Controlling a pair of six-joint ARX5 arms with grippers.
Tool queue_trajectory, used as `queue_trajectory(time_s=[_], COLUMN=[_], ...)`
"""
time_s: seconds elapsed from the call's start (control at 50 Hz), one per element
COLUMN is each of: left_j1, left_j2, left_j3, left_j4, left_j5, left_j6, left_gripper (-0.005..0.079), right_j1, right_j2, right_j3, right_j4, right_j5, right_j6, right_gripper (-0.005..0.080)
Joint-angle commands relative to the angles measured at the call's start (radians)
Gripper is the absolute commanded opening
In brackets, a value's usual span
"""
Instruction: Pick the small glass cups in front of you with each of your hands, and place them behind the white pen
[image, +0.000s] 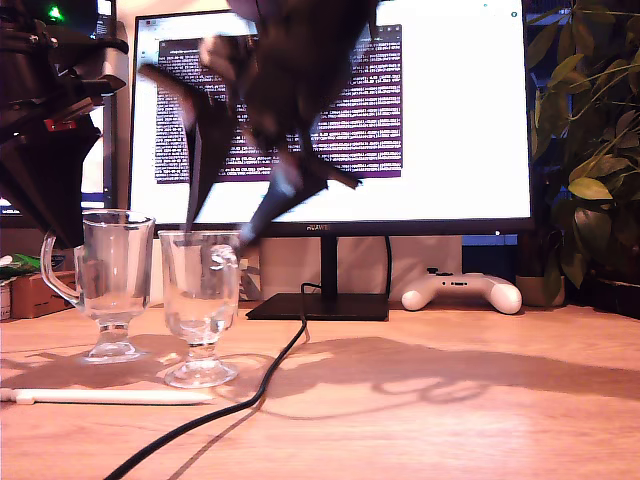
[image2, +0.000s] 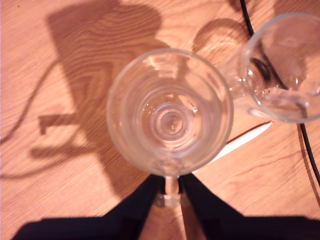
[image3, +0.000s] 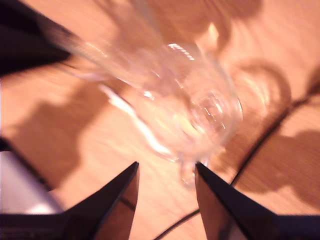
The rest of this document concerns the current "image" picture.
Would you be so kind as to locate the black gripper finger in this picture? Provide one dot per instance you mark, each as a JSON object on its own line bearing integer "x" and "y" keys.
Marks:
{"x": 207, "y": 140}
{"x": 40, "y": 170}
{"x": 280, "y": 200}

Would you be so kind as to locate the small clear glass cup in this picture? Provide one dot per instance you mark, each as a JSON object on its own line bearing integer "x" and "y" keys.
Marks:
{"x": 200, "y": 300}
{"x": 115, "y": 280}

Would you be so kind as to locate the white pen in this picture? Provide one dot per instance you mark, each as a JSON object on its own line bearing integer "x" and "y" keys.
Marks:
{"x": 100, "y": 397}

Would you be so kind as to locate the grey brown photo card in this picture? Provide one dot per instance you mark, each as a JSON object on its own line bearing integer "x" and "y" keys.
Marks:
{"x": 250, "y": 280}

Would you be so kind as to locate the crumpled green white packet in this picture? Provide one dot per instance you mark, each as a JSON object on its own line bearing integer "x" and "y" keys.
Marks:
{"x": 20, "y": 265}

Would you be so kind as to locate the brown cardboard box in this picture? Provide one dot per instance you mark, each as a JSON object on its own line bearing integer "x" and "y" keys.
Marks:
{"x": 30, "y": 295}

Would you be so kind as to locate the black Huawei computer monitor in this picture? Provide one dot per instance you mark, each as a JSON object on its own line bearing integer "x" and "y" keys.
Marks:
{"x": 450, "y": 125}

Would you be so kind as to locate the white game controller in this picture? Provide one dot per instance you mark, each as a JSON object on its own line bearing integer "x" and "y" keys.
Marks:
{"x": 460, "y": 290}

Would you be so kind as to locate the plant in white pot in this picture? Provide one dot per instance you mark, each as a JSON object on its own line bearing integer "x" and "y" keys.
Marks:
{"x": 540, "y": 292}

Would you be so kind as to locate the plant in black planter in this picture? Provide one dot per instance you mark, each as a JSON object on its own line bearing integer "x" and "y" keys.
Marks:
{"x": 600, "y": 175}

